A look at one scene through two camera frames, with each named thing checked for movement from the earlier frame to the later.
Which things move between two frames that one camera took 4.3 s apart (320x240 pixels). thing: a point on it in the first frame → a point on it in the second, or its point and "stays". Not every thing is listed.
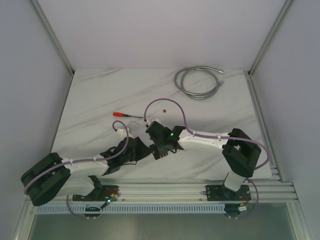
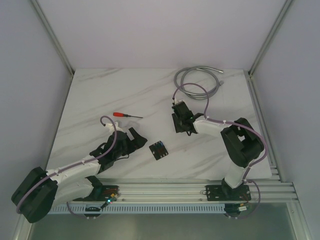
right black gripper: [154, 141] → [178, 128]
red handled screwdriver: [120, 114] stays
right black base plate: [220, 193] stays
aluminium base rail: [263, 190] stays
